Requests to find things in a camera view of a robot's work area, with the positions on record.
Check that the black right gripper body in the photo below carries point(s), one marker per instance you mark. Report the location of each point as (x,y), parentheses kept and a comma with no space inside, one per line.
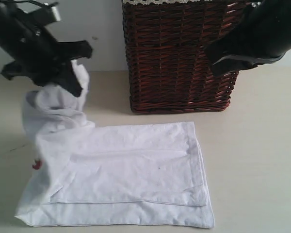
(270,26)

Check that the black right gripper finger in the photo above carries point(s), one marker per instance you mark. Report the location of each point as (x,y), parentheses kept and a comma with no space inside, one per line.
(221,65)
(230,49)

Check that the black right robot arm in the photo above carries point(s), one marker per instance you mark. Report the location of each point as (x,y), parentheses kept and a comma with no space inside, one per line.
(263,36)

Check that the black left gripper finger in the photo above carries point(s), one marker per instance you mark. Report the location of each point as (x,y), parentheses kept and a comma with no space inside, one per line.
(75,50)
(67,79)

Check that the white t-shirt with red logo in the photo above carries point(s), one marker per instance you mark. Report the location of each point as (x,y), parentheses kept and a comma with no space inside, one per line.
(86,175)

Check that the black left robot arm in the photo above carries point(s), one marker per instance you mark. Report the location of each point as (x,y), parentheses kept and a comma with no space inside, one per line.
(12,15)

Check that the dark brown wicker basket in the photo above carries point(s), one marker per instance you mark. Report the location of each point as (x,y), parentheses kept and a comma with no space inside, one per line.
(168,69)

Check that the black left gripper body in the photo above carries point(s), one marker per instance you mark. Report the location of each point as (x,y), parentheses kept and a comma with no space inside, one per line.
(35,52)

